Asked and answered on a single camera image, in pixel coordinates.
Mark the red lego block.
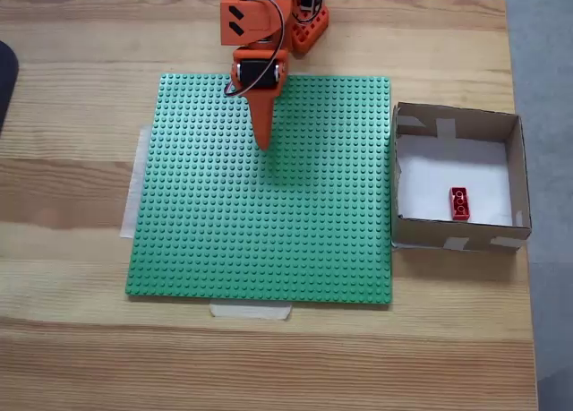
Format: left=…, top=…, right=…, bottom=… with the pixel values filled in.
left=449, top=185, right=475, bottom=223

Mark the green lego baseplate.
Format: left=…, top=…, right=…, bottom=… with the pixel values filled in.
left=124, top=73, right=394, bottom=308

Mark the white paper box lining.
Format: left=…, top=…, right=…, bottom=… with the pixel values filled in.
left=396, top=134, right=514, bottom=227

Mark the brown cardboard box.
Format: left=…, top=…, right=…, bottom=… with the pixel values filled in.
left=390, top=100, right=534, bottom=254

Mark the long masking tape strip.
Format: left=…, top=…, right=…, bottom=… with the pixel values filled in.
left=119, top=125, right=153, bottom=240

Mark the short masking tape strip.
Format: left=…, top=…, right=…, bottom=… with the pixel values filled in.
left=209, top=301, right=295, bottom=321

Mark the black rounded object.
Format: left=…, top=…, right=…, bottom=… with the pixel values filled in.
left=0, top=39, right=21, bottom=137

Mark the black red servo cable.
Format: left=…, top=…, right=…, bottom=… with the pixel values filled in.
left=225, top=0, right=291, bottom=97

